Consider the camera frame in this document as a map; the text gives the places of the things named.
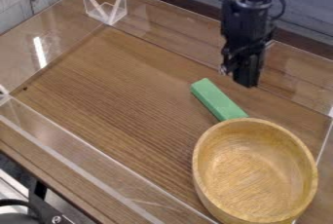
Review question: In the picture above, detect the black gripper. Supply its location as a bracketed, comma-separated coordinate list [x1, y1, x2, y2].
[219, 0, 272, 88]

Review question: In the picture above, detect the black metal table bracket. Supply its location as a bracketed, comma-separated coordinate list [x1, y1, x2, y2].
[27, 181, 73, 224]

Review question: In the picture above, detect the brown wooden bowl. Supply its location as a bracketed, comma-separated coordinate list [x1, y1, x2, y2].
[191, 118, 318, 224]

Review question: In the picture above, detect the black cable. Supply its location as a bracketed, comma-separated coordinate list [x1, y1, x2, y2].
[0, 198, 35, 224]

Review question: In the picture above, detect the clear acrylic corner bracket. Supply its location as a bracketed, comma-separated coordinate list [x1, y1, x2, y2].
[82, 0, 126, 26]

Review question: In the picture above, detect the clear acrylic tray wall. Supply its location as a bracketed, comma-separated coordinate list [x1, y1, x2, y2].
[0, 86, 216, 224]

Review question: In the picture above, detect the green rectangular block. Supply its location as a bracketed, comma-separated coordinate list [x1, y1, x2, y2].
[189, 78, 247, 121]

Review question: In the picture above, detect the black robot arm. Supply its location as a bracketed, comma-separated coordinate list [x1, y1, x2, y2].
[219, 0, 286, 88]

